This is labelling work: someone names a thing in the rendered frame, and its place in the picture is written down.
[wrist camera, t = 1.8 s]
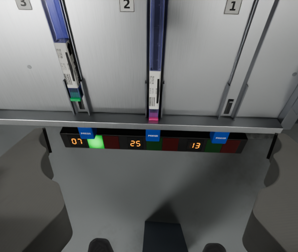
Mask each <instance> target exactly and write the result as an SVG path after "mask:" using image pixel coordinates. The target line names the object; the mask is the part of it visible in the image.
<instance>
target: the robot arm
mask: <svg viewBox="0 0 298 252"><path fill-rule="evenodd" d="M51 152H52V151H51V147H50V143H49V140H48V136H47V133H46V129H45V128H44V127H43V128H40V127H38V128H35V129H33V130H32V131H31V132H30V133H28V134H27V135H26V136H25V137H23V138H22V139H21V140H20V141H18V142H17V143H16V144H15V145H13V146H12V147H11V148H10V149H8V150H7V151H6V152H5V153H4V154H3V155H1V156H0V252H61V251H62V250H63V249H64V247H65V246H66V245H67V244H68V242H69V241H70V239H71V237H72V234H73V231H72V227H71V223H70V220H69V216H68V213H67V209H66V206H65V202H64V199H63V195H62V192H61V189H60V186H59V183H57V182H55V181H53V180H52V179H53V176H54V174H53V171H52V167H51V164H50V160H49V157H48V156H49V153H51ZM267 159H269V161H270V163H271V164H270V166H269V169H268V172H267V175H266V177H265V180H264V184H265V186H266V188H263V189H261V190H259V193H258V195H257V198H256V201H255V204H254V206H253V209H252V212H251V215H250V217H249V220H248V223H247V226H246V229H245V232H244V235H243V238H242V242H243V245H244V247H245V249H246V250H247V252H298V143H297V142H295V141H294V140H293V139H292V138H291V137H289V136H288V135H287V134H284V133H275V135H274V138H273V141H272V144H271V147H270V149H269V152H268V155H267ZM88 252H114V251H113V249H112V246H111V244H110V242H109V240H107V239H105V238H95V239H93V240H92V241H91V242H90V244H89V247H88ZM202 252H226V249H225V248H224V247H223V246H222V245H221V244H219V243H208V244H206V245H205V247H204V249H203V251H202Z"/></svg>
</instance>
